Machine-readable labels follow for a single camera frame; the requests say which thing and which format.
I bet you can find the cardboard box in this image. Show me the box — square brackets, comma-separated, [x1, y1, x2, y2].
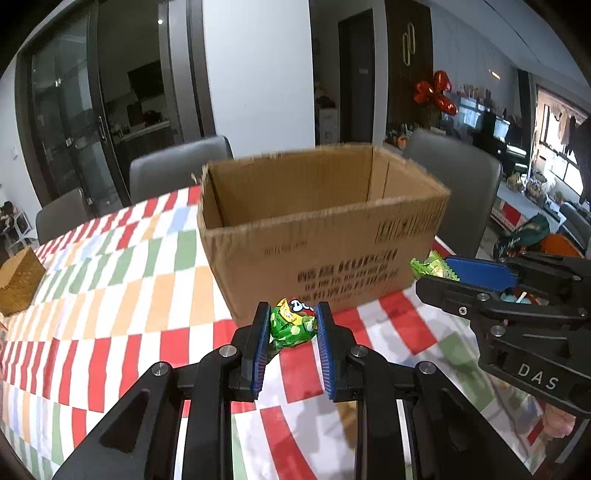
[197, 143, 452, 328]

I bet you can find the green candy packet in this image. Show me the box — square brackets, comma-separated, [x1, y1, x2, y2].
[410, 251, 461, 282]

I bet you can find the small white shelf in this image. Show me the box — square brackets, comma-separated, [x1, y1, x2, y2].
[0, 200, 38, 251]

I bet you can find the green round candy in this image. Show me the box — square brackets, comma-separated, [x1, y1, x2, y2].
[269, 298, 319, 358]

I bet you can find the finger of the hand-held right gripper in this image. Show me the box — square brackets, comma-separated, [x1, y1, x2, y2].
[416, 276, 591, 335]
[445, 251, 591, 305]

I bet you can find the glass sliding door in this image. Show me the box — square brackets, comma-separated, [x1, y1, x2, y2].
[16, 0, 218, 208]

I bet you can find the dark green bag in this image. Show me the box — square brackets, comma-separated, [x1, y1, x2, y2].
[494, 215, 551, 259]

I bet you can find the wicker box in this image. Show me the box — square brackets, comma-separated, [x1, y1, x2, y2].
[0, 246, 47, 317]

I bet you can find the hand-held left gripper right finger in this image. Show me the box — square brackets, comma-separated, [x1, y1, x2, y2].
[314, 302, 533, 480]

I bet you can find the window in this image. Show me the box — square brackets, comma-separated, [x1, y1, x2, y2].
[536, 85, 591, 195]

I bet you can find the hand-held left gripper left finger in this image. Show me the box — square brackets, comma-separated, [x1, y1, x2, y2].
[53, 302, 271, 480]

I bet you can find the grey dining chair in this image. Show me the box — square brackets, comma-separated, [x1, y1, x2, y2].
[129, 135, 235, 204]
[402, 128, 502, 259]
[36, 188, 90, 245]

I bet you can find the checkered tablecloth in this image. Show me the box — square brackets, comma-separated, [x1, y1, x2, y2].
[0, 185, 578, 480]

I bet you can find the dark cabinet door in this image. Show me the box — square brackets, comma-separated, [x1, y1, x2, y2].
[385, 0, 435, 136]

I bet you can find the red foil balloon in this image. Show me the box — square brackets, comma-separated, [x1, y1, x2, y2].
[414, 70, 458, 116]

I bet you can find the person's right hand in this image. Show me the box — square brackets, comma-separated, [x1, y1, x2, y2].
[538, 406, 580, 441]

